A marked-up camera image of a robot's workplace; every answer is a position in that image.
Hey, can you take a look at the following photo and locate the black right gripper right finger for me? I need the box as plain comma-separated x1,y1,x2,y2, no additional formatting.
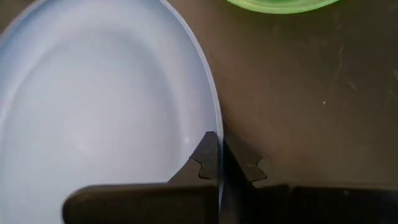
221,138,398,224

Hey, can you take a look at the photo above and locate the light blue plastic plate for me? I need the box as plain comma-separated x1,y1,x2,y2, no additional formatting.
0,0,224,224

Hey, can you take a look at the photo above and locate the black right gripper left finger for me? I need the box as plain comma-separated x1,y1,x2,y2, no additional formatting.
61,130,220,224

